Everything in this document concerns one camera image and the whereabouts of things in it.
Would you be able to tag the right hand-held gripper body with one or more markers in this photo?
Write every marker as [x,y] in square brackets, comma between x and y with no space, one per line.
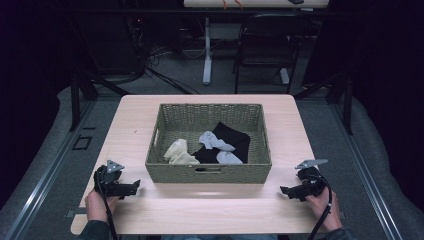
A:
[311,183]

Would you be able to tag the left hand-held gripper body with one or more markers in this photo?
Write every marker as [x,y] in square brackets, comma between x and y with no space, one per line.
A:
[108,178]

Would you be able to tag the person's right hand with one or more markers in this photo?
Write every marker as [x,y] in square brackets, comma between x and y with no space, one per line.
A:
[321,206]

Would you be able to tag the person's left hand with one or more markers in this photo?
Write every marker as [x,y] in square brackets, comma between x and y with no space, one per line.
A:
[96,206]

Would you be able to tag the cream sock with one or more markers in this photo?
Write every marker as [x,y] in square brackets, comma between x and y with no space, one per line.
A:
[176,148]
[184,159]

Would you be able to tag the light blue sock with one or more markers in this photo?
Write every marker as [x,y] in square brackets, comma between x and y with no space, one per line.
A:
[228,158]
[211,140]

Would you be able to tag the black cloth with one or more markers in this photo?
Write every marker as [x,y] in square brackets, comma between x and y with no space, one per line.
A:
[231,136]

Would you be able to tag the green woven basket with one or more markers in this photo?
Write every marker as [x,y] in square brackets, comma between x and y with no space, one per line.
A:
[186,123]

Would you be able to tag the black metal stand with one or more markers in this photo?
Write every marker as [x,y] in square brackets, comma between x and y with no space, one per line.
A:
[340,96]
[80,96]

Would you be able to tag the white desk foot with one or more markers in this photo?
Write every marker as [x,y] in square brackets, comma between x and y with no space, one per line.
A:
[284,76]

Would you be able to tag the black folding chair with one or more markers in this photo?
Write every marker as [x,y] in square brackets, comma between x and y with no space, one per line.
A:
[270,46]

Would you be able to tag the white desk leg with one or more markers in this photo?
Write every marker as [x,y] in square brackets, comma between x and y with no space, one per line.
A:
[207,50]

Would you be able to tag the black floor socket frame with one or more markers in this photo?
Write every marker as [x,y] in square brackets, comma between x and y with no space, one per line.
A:
[82,142]

